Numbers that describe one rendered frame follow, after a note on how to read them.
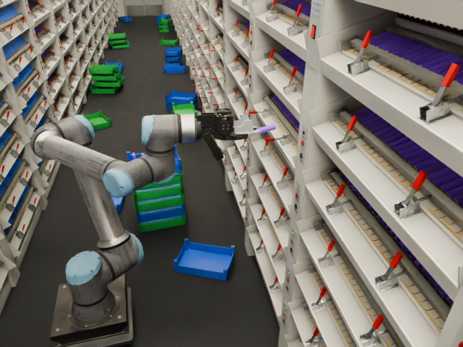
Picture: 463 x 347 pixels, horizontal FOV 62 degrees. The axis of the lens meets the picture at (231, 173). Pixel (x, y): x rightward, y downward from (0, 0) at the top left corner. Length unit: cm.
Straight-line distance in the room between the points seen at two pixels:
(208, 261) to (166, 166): 111
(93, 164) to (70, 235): 139
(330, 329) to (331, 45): 82
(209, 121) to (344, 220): 50
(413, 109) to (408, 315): 40
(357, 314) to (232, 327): 98
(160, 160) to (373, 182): 66
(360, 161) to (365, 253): 22
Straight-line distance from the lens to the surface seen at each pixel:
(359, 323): 108
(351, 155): 96
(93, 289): 180
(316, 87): 108
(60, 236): 266
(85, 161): 134
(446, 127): 69
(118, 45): 759
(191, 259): 229
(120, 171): 118
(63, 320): 197
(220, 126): 121
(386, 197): 83
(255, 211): 203
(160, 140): 120
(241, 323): 198
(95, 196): 175
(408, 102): 77
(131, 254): 185
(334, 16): 105
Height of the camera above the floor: 156
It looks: 31 degrees down
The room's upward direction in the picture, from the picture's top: straight up
